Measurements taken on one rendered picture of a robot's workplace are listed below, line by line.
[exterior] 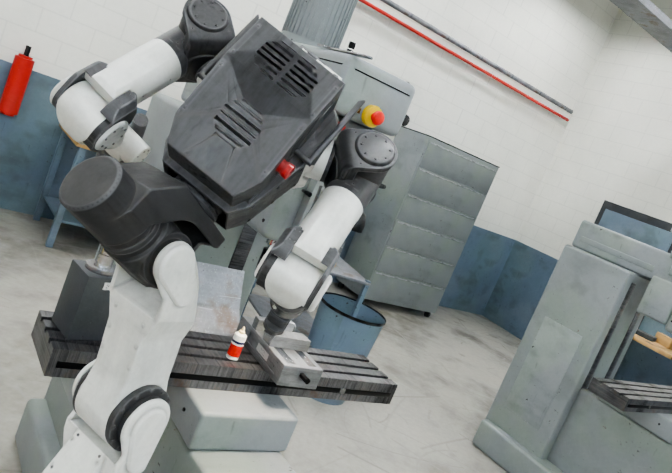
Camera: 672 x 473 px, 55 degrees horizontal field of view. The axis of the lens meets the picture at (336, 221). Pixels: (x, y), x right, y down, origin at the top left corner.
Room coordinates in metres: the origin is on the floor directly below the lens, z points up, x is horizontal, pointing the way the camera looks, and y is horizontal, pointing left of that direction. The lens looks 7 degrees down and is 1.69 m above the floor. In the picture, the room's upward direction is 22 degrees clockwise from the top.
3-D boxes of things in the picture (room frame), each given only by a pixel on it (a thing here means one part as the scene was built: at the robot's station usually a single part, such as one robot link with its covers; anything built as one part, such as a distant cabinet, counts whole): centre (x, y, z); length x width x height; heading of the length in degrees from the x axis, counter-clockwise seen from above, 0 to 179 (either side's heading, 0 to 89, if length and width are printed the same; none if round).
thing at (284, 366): (2.06, 0.02, 0.96); 0.35 x 0.15 x 0.11; 35
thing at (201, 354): (2.02, 0.12, 0.86); 1.24 x 0.23 x 0.08; 127
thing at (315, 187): (1.91, 0.09, 1.45); 0.04 x 0.04 x 0.21; 37
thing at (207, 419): (2.00, 0.16, 0.76); 0.50 x 0.35 x 0.12; 37
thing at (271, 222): (2.00, 0.16, 1.47); 0.21 x 0.19 x 0.32; 127
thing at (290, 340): (2.04, 0.00, 0.99); 0.15 x 0.06 x 0.04; 125
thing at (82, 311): (1.75, 0.51, 1.00); 0.22 x 0.12 x 0.20; 137
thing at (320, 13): (2.20, 0.31, 2.05); 0.20 x 0.20 x 0.32
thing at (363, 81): (2.01, 0.17, 1.81); 0.47 x 0.26 x 0.16; 37
